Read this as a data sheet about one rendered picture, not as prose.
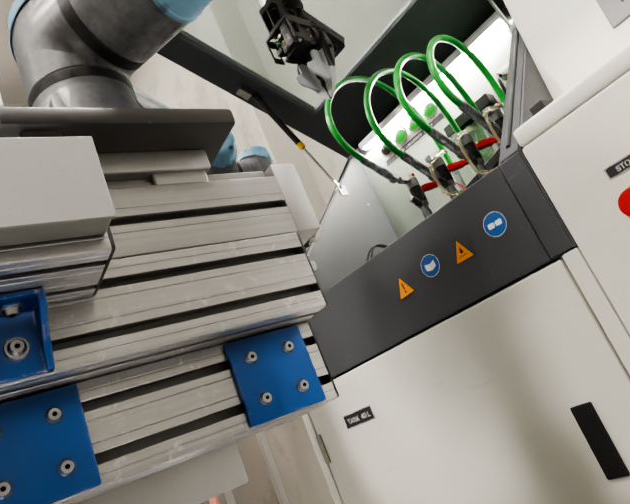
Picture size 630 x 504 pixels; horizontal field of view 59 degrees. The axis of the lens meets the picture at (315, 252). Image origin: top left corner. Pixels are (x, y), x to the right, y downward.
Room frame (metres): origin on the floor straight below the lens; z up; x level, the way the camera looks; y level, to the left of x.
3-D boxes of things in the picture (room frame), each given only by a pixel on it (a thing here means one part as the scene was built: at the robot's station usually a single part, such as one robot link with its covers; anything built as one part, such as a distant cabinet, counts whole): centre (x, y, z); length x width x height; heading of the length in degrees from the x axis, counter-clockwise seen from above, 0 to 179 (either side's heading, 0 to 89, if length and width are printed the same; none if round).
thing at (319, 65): (0.87, -0.14, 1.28); 0.06 x 0.03 x 0.09; 135
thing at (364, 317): (1.02, -0.10, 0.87); 0.62 x 0.04 x 0.16; 45
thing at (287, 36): (0.88, -0.12, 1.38); 0.09 x 0.08 x 0.12; 135
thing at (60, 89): (0.53, 0.18, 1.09); 0.15 x 0.15 x 0.10
